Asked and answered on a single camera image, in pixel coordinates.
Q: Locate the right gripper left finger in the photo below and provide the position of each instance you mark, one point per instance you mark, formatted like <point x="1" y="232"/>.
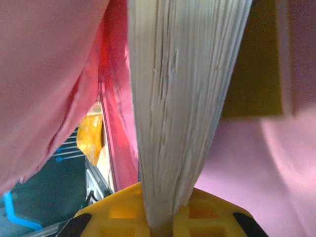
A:
<point x="118" y="212"/>

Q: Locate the pink school backpack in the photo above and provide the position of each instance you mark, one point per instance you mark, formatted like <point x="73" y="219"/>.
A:
<point x="37" y="74"/>

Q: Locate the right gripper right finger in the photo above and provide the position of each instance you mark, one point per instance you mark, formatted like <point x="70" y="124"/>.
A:
<point x="212" y="217"/>

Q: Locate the yellow cartoon cover book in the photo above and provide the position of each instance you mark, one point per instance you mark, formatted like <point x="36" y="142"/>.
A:
<point x="177" y="98"/>

